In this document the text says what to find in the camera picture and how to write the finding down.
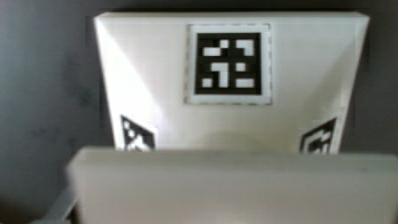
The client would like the white lamp base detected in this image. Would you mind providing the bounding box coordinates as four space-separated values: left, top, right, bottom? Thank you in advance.
67 12 398 224

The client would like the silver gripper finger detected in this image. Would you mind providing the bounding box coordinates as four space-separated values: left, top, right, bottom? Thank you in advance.
34 189 80 224

